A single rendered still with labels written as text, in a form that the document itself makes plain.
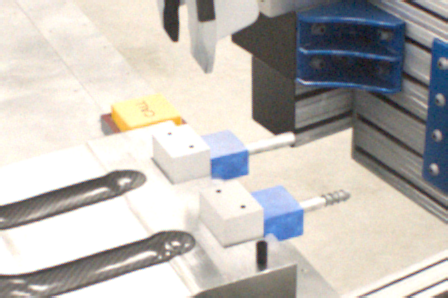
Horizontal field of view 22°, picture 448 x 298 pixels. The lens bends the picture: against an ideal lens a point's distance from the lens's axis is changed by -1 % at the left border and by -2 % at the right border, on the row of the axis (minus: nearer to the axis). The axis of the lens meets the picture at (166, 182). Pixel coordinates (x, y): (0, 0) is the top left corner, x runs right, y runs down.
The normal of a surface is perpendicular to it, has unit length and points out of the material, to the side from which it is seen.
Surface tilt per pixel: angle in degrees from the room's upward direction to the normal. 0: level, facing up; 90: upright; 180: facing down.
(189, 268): 0
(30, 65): 0
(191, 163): 90
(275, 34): 90
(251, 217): 90
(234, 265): 0
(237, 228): 90
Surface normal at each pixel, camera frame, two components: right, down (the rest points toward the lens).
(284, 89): -0.86, 0.30
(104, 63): -0.04, -0.85
